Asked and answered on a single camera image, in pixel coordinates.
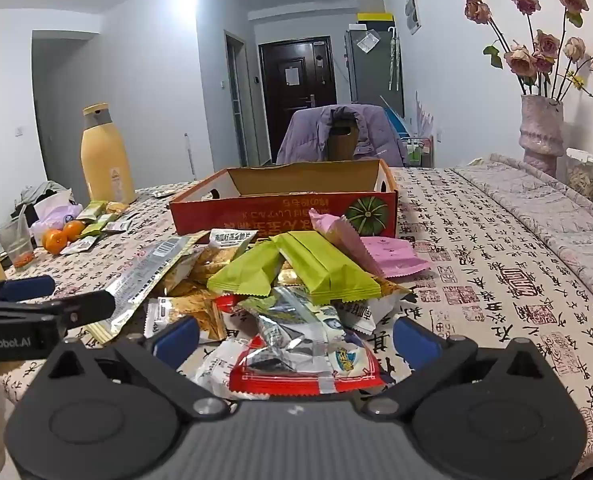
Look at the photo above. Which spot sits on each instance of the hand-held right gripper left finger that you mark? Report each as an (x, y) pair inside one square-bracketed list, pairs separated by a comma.
[(176, 337)]

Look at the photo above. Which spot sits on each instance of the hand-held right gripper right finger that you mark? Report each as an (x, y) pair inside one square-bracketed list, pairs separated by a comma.
[(416, 342)]

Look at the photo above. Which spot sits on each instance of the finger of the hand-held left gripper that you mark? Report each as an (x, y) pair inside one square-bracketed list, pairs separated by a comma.
[(86, 305), (26, 287)]

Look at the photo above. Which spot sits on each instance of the white oat crisp packet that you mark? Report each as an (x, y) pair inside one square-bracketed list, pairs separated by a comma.
[(231, 239), (201, 317)]

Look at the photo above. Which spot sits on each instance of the long silver snack packet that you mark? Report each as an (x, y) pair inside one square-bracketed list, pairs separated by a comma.
[(136, 275)]

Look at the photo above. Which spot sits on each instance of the red white snack packet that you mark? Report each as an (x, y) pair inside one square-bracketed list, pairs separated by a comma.
[(276, 384)]

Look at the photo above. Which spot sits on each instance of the pink snack packet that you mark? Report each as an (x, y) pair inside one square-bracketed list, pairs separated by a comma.
[(346, 240), (399, 257)]

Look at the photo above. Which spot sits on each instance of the orange cardboard box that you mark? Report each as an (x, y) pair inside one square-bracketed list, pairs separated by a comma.
[(276, 210)]

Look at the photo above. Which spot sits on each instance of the clear plastic cup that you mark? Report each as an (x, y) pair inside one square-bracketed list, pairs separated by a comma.
[(15, 245)]

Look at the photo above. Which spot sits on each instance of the tangerine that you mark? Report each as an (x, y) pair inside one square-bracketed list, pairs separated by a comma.
[(54, 242), (73, 230)]

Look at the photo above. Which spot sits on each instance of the small white snack packet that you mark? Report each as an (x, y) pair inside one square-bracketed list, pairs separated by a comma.
[(79, 245), (115, 225)]

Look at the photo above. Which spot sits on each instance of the purple plastic bag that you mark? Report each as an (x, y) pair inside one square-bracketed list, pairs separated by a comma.
[(56, 220)]

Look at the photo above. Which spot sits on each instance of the small green snack packet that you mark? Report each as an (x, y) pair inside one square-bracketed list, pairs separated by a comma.
[(99, 225), (92, 211)]

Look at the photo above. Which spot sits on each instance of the white tissue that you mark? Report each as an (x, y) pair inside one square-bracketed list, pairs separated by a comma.
[(51, 205)]

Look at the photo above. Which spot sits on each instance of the dark clothes pile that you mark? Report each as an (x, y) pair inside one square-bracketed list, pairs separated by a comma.
[(31, 192)]

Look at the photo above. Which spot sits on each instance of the crumpled silver snack packet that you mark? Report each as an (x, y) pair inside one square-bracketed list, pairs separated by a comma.
[(286, 332)]

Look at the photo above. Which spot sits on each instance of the yellow bottle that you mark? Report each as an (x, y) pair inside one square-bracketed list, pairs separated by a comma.
[(106, 160)]

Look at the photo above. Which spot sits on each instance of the wooden chair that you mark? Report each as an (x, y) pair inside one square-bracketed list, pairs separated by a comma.
[(344, 147)]

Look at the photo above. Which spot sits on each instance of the blue folded rack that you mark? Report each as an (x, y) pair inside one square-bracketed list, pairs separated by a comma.
[(392, 115)]

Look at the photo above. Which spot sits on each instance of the purple puffer jacket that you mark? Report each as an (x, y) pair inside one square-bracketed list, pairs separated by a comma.
[(306, 135)]

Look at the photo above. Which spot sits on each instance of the glass jar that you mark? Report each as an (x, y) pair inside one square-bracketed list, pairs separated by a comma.
[(584, 175)]

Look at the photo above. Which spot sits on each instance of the pink ribbed vase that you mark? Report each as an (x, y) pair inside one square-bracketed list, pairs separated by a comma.
[(541, 135)]

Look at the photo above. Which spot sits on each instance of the dark entrance door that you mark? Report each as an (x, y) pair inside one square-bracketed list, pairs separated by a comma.
[(276, 110)]

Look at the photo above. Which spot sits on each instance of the grey refrigerator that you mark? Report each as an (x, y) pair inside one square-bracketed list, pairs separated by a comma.
[(371, 75)]

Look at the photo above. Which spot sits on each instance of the white folded umbrella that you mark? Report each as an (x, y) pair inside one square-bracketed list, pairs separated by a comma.
[(394, 60)]

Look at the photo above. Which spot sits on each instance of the dried rose bouquet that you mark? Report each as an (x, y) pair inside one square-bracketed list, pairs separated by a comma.
[(521, 57)]

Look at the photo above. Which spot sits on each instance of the clear plastic bag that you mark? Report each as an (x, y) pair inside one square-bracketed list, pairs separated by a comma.
[(367, 41)]

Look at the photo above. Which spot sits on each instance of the yellow box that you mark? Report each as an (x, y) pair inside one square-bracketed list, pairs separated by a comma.
[(374, 16)]

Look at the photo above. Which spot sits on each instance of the framed wall picture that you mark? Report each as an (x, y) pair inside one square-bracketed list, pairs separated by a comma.
[(412, 12)]

